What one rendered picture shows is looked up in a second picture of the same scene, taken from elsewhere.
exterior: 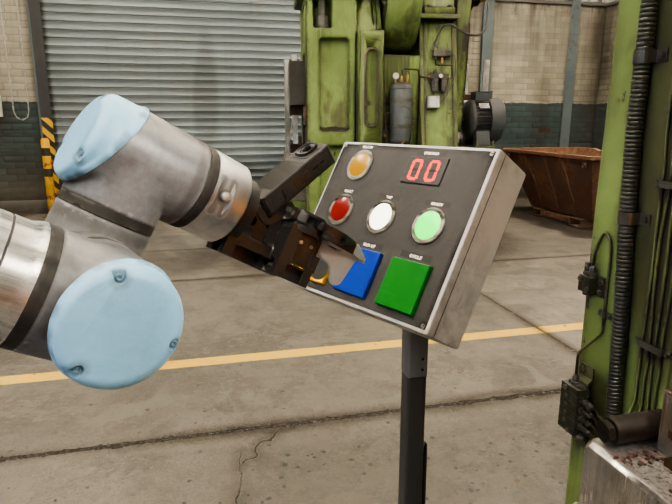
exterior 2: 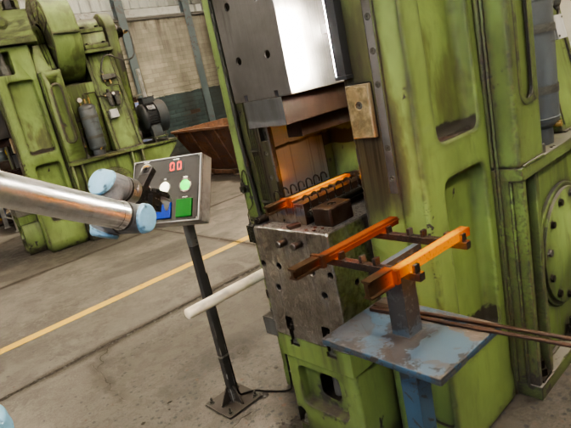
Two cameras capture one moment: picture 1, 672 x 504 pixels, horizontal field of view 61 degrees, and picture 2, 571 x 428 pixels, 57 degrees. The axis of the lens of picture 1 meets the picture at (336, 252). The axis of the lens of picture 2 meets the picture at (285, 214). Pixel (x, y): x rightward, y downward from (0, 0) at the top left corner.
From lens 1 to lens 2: 1.31 m
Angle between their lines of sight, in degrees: 26
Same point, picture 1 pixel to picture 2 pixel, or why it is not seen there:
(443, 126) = (127, 128)
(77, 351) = (143, 222)
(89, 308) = (143, 213)
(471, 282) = (206, 199)
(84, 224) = not seen: hidden behind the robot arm
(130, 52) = not seen: outside the picture
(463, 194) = (194, 170)
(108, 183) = (112, 192)
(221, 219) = (137, 195)
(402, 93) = (89, 112)
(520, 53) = (159, 57)
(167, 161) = (123, 183)
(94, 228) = not seen: hidden behind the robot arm
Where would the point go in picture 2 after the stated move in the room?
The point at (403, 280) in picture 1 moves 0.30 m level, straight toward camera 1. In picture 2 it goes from (183, 205) to (201, 218)
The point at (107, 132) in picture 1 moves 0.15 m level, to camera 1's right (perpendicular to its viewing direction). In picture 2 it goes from (110, 178) to (156, 166)
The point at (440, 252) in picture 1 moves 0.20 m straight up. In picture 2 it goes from (193, 192) to (180, 143)
